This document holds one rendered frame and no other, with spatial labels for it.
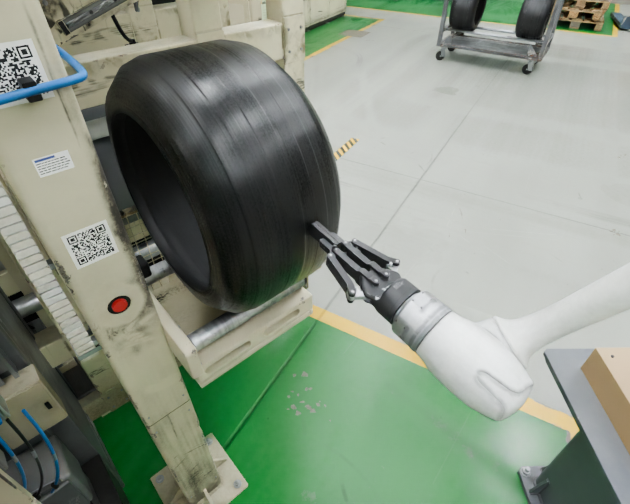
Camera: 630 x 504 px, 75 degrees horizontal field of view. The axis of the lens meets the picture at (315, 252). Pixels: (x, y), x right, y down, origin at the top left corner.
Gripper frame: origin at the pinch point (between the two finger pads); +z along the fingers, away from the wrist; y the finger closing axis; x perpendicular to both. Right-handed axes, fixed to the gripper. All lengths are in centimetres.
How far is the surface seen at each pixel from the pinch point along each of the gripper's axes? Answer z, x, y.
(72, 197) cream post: 25.5, -8.4, 33.8
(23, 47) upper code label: 29, -30, 32
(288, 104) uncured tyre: 16.8, -18.3, -3.4
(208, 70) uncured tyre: 27.7, -22.2, 5.9
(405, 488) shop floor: -40, 115, -23
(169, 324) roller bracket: 19.0, 27.9, 26.6
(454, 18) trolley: 263, 106, -476
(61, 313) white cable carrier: 23, 13, 44
